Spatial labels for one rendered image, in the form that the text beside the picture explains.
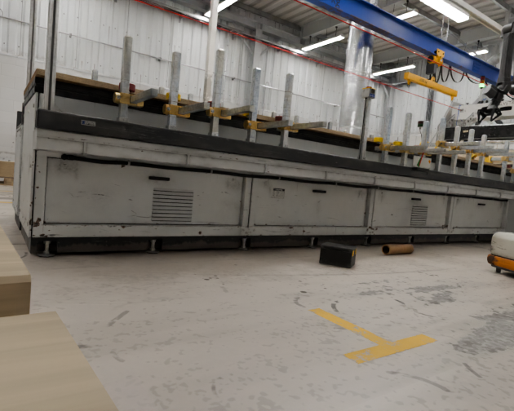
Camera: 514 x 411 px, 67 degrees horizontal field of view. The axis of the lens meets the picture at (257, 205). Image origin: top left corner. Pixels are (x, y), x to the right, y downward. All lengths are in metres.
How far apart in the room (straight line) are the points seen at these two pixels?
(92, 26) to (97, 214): 7.72
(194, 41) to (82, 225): 8.59
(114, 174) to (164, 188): 0.29
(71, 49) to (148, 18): 1.90
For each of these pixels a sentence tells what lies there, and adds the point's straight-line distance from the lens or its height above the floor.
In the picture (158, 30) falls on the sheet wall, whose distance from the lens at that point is 10.18.
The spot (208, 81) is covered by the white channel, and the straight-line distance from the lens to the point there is 3.33.
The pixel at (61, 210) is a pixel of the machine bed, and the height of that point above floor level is 0.23.
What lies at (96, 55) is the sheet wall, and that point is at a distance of 9.57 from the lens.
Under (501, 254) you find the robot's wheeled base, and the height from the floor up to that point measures 0.14.
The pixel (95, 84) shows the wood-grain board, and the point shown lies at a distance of 2.18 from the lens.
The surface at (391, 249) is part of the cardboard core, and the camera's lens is 3.15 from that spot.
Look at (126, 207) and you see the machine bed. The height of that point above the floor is 0.26.
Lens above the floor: 0.48
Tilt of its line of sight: 4 degrees down
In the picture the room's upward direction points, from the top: 5 degrees clockwise
